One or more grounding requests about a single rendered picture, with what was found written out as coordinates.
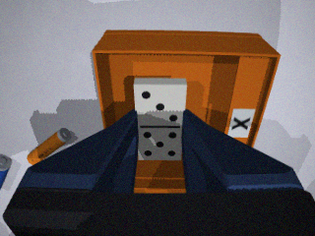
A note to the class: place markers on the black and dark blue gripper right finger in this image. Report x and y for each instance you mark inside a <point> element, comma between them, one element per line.
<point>227,164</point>

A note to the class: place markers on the white domino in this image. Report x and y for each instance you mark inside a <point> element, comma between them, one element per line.
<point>160,103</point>

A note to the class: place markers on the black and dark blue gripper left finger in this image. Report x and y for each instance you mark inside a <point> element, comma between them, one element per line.
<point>93,162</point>

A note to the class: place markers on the orange three-compartment tray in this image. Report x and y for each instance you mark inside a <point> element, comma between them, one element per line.
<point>212,92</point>

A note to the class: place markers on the blue battery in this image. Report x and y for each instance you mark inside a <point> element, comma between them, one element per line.
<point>5,163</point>

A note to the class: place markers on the orange battery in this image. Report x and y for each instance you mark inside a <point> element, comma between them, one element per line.
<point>49,146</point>

